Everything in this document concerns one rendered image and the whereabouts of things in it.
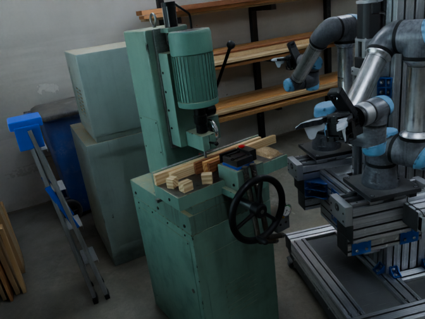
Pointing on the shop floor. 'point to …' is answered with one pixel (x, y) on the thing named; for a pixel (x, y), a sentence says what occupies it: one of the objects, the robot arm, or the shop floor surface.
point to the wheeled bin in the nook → (64, 149)
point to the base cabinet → (209, 269)
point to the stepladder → (27, 125)
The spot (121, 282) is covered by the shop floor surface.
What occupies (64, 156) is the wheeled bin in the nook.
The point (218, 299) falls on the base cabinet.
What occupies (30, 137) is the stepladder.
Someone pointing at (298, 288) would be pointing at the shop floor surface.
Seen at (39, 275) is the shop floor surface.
